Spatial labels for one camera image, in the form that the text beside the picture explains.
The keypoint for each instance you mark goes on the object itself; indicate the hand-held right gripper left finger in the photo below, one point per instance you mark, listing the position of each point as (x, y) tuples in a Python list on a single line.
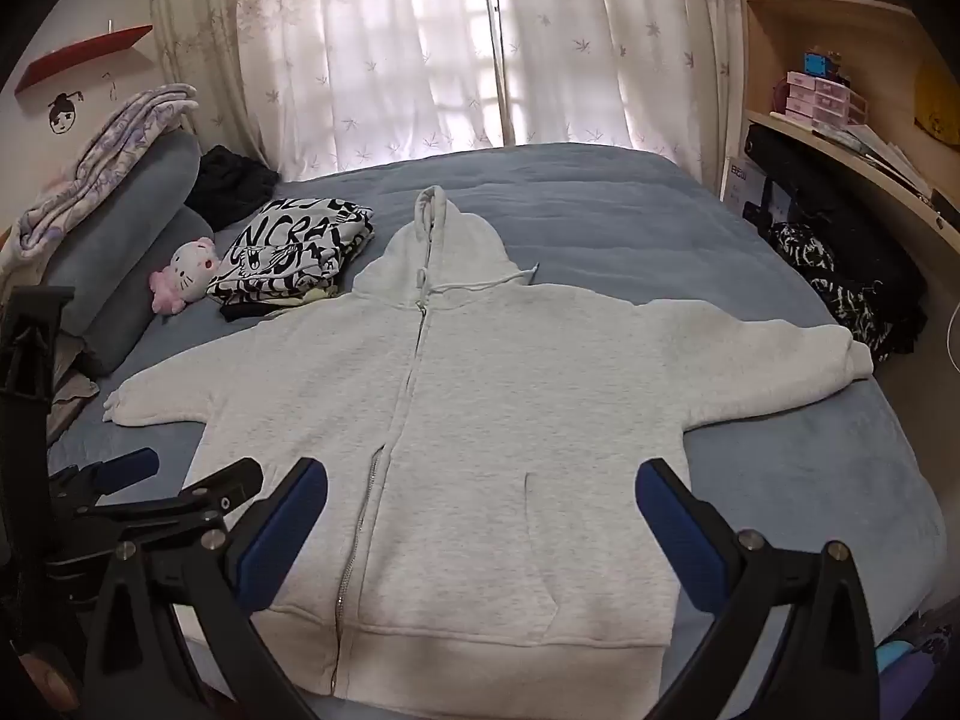
[(285, 532)]

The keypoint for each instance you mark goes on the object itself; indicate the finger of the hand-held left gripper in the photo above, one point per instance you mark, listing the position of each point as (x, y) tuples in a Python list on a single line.
[(127, 467), (225, 487)]

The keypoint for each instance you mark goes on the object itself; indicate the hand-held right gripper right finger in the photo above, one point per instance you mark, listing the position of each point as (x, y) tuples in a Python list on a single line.
[(682, 540)]

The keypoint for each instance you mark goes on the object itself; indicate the light grey zip hoodie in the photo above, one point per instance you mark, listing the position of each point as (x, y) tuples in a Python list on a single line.
[(487, 427)]

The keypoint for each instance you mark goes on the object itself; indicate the person's left hand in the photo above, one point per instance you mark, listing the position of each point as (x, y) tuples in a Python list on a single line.
[(45, 681)]

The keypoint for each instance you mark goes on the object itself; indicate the grey beige cloth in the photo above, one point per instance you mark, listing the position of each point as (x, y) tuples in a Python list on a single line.
[(71, 386)]

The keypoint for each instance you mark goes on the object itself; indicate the grey blue pillow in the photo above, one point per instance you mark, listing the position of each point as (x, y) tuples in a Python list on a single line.
[(127, 292), (142, 187)]

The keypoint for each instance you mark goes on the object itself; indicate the light green folded garment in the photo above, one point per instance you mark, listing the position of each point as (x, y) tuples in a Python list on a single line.
[(300, 298)]

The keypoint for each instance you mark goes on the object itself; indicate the white pink cat plush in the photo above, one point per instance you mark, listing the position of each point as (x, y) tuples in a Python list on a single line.
[(191, 266)]

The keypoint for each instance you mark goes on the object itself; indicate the purple floral blanket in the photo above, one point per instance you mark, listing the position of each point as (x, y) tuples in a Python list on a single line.
[(97, 157)]

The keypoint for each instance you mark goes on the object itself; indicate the black white printed folded garment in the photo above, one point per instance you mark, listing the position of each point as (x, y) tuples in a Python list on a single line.
[(292, 247)]

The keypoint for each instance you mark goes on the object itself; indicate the purple soft item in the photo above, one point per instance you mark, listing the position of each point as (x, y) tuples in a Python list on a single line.
[(907, 682)]

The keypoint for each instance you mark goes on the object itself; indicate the black crumpled cloth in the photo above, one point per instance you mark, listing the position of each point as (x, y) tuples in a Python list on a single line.
[(229, 180)]

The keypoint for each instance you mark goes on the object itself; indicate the black white patterned cloth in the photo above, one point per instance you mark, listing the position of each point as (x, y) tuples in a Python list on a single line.
[(832, 285)]

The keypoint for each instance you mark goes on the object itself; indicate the white box with blue print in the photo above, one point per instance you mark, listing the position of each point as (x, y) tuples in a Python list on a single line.
[(739, 184)]

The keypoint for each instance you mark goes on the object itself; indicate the black bag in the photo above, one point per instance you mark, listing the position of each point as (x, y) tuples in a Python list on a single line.
[(840, 195)]

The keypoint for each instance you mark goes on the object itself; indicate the pile of papers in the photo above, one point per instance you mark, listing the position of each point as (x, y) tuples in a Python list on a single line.
[(877, 150)]

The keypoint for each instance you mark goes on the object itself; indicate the white floral curtain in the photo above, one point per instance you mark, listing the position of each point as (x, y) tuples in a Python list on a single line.
[(600, 37), (360, 52)]

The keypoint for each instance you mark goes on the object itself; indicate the pink drawer organizer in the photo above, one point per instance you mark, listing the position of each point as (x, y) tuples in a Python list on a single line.
[(821, 99)]

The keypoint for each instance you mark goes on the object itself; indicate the yellow bag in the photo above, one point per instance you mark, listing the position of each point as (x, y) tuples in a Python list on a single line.
[(939, 106)]

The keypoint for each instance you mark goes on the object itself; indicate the wooden bookshelf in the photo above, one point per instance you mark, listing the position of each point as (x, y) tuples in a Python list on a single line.
[(862, 30)]

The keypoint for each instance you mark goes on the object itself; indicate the black face wall sticker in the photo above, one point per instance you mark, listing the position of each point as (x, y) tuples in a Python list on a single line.
[(64, 112)]

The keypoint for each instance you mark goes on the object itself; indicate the red wall shelf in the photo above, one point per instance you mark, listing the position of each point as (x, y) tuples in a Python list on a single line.
[(82, 52)]

